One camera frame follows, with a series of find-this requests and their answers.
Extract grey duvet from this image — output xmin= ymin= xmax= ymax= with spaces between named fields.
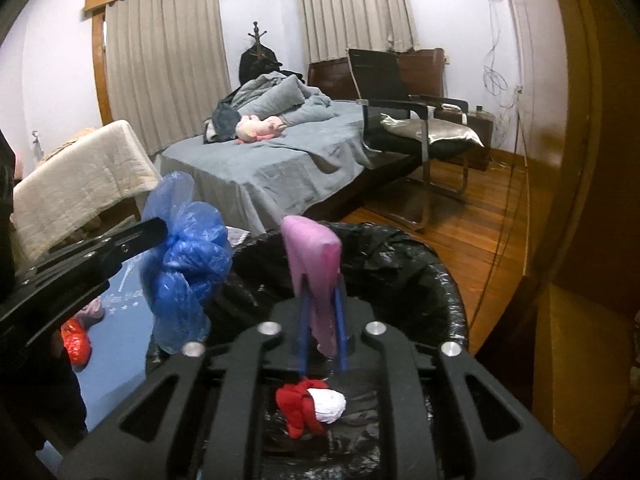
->
xmin=227 ymin=72 xmax=336 ymax=126

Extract silver cushion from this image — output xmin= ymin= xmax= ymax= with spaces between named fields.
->
xmin=380 ymin=113 xmax=485 ymax=150

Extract black cantilever chair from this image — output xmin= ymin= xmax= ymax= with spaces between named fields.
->
xmin=346 ymin=48 xmax=485 ymax=233

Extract bed with grey sheet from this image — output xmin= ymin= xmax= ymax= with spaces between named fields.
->
xmin=156 ymin=100 xmax=426 ymax=236

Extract wide beige curtain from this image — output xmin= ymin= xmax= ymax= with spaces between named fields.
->
xmin=102 ymin=0 xmax=226 ymax=156

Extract wooden door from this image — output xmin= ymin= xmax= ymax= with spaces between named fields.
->
xmin=542 ymin=0 xmax=640 ymax=480

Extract red shiny plastic bag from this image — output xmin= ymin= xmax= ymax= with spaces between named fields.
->
xmin=61 ymin=319 xmax=92 ymax=367

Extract dark clothes pile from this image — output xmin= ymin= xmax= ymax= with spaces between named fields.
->
xmin=204 ymin=101 xmax=241 ymax=143

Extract blue plastic bag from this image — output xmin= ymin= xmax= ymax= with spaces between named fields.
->
xmin=140 ymin=171 xmax=233 ymax=353

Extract dark wooden headboard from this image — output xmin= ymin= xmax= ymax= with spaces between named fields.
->
xmin=306 ymin=48 xmax=446 ymax=103

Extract pink plush toy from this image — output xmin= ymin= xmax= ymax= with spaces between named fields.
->
xmin=235 ymin=115 xmax=288 ymax=145

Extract narrow beige curtain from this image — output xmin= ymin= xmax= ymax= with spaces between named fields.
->
xmin=297 ymin=0 xmax=420 ymax=66

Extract pink sponge cloth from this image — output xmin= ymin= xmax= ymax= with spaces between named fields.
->
xmin=281 ymin=215 xmax=343 ymax=358

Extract blue patterned floor mat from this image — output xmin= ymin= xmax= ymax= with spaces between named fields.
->
xmin=37 ymin=255 xmax=166 ymax=466

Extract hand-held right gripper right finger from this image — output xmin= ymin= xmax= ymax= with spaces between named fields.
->
xmin=334 ymin=285 xmax=583 ymax=480

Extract woven wicker item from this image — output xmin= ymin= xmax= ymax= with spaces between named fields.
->
xmin=37 ymin=127 xmax=96 ymax=161

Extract pink cloth on floor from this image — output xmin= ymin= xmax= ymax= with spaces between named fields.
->
xmin=75 ymin=296 xmax=105 ymax=321

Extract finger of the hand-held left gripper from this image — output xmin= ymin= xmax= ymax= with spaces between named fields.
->
xmin=0 ymin=217 xmax=169 ymax=342

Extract trash bin with black liner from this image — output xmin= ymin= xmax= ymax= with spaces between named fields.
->
xmin=145 ymin=220 xmax=471 ymax=480

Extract red knitted cloth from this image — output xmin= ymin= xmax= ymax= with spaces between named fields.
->
xmin=276 ymin=379 xmax=326 ymax=437

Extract wooden window frame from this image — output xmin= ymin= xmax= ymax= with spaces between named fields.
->
xmin=91 ymin=10 xmax=113 ymax=127

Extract dark wooden bedside cabinet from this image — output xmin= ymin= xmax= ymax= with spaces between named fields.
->
xmin=440 ymin=102 xmax=496 ymax=172

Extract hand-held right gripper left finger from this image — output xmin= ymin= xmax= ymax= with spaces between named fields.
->
xmin=60 ymin=294 xmax=310 ymax=480

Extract tangled white wall cables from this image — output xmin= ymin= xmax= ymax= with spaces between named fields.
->
xmin=472 ymin=0 xmax=523 ymax=111

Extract wooden coat rack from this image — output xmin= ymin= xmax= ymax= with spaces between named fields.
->
xmin=245 ymin=21 xmax=281 ymax=68

